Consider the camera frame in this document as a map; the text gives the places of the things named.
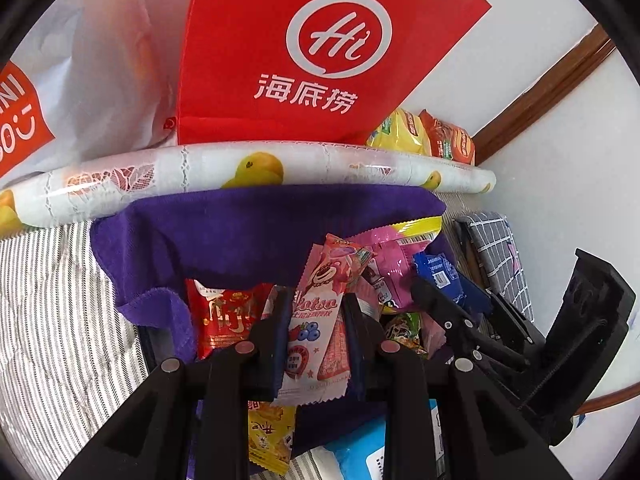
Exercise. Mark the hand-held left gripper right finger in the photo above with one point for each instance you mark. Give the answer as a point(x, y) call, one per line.
point(356, 355)

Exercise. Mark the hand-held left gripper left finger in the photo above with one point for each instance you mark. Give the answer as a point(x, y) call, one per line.
point(281, 345)

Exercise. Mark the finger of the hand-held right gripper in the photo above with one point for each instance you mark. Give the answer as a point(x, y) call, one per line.
point(440, 310)
point(512, 327)

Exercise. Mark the blue snack packet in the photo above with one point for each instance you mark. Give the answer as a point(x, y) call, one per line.
point(440, 270)

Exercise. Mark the green snack packet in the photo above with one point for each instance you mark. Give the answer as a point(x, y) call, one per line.
point(405, 335)

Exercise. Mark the long pink bear snack packet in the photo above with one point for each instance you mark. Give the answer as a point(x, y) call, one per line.
point(320, 320)

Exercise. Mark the red snack packet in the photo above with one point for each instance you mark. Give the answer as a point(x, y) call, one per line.
point(225, 315)

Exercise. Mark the pink yellow edged snack packet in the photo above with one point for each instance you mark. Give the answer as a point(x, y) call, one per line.
point(395, 255)

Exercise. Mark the brown wooden baseboard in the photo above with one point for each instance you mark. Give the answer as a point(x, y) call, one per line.
point(607, 397)

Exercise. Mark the flat wooden box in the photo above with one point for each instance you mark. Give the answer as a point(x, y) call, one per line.
point(471, 257)

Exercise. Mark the grey checkered folded cloth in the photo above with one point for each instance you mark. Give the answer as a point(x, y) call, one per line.
point(500, 250)

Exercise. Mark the blue tissue box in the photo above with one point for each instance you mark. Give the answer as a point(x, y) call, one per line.
point(360, 455)

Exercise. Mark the purple towel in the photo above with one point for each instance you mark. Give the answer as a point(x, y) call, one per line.
point(225, 230)

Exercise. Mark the orange chips bag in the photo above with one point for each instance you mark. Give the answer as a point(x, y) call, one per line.
point(450, 140)

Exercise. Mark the yellow chips bag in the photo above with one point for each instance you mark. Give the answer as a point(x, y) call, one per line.
point(400, 132)

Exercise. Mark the lemon print paper roll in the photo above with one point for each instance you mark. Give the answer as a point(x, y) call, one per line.
point(210, 170)

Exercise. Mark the red paper bag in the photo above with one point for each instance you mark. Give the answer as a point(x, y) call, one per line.
point(300, 50)

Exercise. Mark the white plastic bag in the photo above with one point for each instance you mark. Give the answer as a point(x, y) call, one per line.
point(90, 85)

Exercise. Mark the brown wooden door frame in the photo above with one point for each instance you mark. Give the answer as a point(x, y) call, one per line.
point(550, 90)

